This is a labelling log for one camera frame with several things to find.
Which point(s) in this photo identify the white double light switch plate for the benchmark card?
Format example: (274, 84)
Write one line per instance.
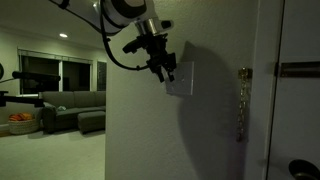
(184, 77)

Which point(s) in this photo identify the dark chain slide track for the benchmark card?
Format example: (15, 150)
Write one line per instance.
(299, 70)

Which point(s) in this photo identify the dark window with white frame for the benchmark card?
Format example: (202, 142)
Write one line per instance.
(62, 73)

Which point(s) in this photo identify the recessed ceiling light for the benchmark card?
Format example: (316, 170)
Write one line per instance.
(62, 35)

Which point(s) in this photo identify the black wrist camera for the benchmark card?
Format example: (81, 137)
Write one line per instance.
(134, 45)

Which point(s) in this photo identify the woven basket with orange items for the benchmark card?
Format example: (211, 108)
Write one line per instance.
(22, 123)

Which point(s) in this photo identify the black camera on stand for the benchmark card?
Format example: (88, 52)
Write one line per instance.
(40, 79)

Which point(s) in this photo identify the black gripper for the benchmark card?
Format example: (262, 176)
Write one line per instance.
(159, 57)

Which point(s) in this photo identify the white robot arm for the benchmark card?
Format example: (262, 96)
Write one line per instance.
(109, 17)

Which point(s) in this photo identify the grey sectional sofa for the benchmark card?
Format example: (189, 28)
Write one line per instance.
(61, 109)

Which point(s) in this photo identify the dark deadbolt knob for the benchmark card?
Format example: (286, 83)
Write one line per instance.
(303, 170)

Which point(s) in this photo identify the white door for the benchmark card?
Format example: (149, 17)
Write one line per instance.
(296, 120)

